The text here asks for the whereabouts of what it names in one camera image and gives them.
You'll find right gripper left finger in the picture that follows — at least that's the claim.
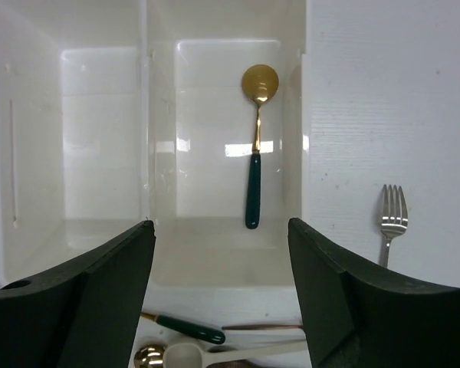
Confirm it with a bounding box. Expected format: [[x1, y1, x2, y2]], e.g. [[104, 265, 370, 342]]
[[0, 221, 156, 367]]

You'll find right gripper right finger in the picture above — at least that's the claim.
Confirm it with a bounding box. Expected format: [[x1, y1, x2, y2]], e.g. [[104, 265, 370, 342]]
[[288, 218, 460, 367]]

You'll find slim silver fork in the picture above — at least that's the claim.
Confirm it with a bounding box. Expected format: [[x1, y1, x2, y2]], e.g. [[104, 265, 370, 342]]
[[380, 185, 409, 268]]

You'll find gold spoon green handle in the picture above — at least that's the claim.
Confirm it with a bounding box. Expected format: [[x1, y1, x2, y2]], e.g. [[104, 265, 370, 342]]
[[241, 64, 279, 230], [133, 311, 226, 367]]

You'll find small copper spoon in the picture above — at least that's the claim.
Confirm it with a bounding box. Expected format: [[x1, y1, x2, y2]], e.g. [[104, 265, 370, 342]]
[[222, 324, 304, 331]]

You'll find white measuring scoop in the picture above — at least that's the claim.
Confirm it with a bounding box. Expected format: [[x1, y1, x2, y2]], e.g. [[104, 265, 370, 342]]
[[163, 338, 307, 367]]

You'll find right white plastic bin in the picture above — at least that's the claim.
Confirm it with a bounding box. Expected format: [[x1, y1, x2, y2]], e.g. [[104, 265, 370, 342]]
[[144, 1, 308, 289]]

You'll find white plastic bin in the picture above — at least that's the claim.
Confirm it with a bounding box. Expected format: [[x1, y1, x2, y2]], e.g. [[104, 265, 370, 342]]
[[144, 1, 308, 289], [0, 1, 150, 287]]

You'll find left white plastic bin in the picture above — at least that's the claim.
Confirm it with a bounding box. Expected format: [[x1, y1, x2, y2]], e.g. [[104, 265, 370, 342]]
[[0, 1, 150, 287]]

